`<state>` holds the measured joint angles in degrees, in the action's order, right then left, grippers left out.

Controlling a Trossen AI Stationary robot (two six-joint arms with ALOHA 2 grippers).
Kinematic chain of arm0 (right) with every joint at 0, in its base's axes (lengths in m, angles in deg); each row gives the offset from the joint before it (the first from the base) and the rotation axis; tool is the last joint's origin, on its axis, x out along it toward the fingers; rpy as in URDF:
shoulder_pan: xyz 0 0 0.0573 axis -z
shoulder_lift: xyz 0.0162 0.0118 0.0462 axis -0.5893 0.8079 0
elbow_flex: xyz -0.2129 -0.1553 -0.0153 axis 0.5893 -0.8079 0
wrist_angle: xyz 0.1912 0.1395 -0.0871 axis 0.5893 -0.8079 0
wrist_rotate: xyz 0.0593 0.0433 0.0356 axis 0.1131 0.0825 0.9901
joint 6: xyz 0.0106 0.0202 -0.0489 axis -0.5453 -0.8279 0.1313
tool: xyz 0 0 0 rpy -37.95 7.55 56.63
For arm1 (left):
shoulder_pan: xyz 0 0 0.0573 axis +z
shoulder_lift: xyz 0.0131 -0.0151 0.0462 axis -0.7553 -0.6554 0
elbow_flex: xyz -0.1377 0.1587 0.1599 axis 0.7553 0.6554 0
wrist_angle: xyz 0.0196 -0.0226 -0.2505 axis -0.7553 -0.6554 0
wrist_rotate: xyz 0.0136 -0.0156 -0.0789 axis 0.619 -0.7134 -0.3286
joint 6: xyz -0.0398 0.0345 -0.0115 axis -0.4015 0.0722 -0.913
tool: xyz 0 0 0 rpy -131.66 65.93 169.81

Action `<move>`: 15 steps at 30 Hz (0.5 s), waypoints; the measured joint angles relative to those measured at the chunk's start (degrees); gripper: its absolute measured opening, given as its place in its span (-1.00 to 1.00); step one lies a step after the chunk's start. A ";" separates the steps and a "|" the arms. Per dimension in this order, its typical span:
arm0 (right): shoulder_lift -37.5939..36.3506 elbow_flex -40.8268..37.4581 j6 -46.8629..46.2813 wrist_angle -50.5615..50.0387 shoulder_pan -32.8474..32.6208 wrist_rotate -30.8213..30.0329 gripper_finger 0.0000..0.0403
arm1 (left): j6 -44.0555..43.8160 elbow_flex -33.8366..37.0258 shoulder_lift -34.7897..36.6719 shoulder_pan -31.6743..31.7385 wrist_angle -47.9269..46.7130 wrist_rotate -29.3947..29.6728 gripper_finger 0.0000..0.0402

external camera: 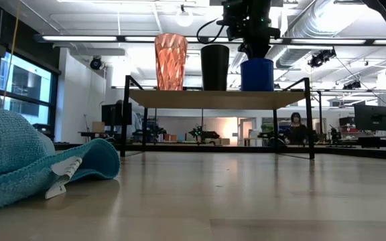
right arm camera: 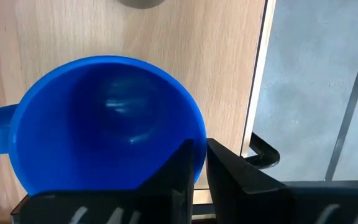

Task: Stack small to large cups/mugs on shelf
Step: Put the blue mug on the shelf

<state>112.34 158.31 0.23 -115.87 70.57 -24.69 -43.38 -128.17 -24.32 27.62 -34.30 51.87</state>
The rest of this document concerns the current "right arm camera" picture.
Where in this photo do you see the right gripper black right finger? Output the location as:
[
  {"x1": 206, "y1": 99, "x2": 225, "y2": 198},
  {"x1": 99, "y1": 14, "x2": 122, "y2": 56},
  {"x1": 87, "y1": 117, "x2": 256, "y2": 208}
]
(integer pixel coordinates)
[{"x1": 206, "y1": 138, "x2": 358, "y2": 224}]

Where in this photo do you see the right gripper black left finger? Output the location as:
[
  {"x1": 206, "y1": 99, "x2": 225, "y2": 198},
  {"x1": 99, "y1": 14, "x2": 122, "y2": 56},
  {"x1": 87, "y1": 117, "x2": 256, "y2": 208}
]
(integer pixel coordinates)
[{"x1": 11, "y1": 138, "x2": 196, "y2": 224}]

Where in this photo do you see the blue plastic mug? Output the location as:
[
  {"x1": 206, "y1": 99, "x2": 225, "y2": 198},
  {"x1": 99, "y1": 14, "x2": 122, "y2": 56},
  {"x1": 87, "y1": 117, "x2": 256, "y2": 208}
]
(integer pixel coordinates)
[{"x1": 0, "y1": 55, "x2": 208, "y2": 197}]

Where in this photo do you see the black cup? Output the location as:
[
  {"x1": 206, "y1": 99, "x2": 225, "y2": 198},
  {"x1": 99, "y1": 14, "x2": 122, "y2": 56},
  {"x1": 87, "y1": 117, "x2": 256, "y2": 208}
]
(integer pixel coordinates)
[{"x1": 117, "y1": 0, "x2": 167, "y2": 9}]

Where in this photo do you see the black table clamp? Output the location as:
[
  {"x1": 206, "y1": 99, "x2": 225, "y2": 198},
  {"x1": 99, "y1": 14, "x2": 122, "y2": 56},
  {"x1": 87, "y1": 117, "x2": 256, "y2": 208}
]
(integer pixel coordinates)
[{"x1": 244, "y1": 132, "x2": 281, "y2": 170}]

